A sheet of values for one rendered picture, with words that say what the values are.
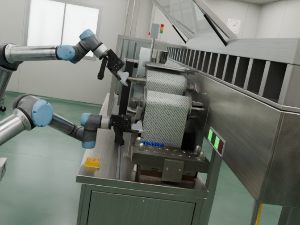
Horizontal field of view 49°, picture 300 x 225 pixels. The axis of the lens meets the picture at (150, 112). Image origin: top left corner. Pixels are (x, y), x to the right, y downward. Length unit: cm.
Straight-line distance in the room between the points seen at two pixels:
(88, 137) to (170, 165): 47
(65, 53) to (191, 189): 91
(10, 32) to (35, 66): 86
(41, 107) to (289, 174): 102
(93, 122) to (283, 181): 104
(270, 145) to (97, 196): 93
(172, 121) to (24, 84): 613
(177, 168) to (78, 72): 593
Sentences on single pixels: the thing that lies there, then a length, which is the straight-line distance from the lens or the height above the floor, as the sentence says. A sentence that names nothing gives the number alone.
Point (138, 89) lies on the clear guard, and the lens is 281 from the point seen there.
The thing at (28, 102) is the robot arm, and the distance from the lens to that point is 154.
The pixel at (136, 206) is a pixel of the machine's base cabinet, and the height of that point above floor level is 77.
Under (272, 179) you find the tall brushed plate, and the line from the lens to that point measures 109.
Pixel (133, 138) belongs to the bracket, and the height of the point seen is 102.
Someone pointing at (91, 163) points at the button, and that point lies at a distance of 174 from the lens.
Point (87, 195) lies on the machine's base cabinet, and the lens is 167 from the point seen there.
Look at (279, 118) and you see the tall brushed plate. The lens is 103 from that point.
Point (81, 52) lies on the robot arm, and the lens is 178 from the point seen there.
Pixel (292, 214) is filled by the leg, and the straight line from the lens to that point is 126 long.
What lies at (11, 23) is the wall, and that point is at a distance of 771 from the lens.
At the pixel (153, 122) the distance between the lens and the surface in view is 180.
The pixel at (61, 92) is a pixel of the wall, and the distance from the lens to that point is 754.
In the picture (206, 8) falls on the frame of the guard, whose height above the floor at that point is 177.
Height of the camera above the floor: 157
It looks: 12 degrees down
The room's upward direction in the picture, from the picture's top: 10 degrees clockwise
